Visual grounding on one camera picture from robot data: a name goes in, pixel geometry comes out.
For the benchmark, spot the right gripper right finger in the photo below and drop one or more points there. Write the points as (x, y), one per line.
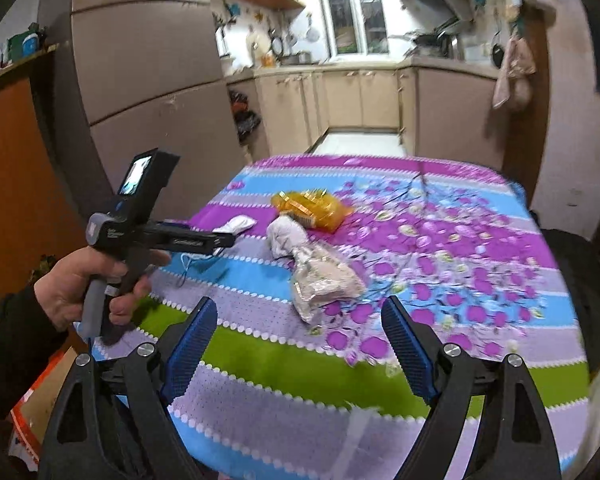
(514, 438)

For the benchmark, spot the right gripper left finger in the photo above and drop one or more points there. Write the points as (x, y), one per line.
(111, 418)

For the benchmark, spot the orange plastic wrapper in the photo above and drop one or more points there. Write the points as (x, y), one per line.
(313, 209)

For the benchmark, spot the white plastic bag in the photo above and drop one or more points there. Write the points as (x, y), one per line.
(320, 275)

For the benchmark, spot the dark left sleeve forearm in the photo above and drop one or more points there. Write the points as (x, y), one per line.
(28, 339)

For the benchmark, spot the kitchen window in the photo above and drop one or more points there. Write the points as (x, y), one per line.
(355, 27)

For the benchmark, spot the beige kitchen base cabinets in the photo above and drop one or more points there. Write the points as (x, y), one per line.
(434, 107)

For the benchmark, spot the person's left hand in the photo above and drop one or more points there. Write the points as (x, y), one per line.
(60, 292)

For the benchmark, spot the white crumpled tissue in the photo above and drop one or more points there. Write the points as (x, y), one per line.
(236, 225)

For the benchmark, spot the orange wooden cabinet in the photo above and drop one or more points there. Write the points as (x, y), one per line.
(36, 216)

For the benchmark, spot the beige refrigerator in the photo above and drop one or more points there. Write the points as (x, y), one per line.
(132, 75)

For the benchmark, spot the floral striped tablecloth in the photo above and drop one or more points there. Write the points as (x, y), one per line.
(275, 397)

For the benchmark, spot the hanging beige cloth bag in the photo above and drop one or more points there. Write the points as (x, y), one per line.
(513, 89)

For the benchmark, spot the black wok on stove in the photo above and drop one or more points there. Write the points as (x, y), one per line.
(428, 43)

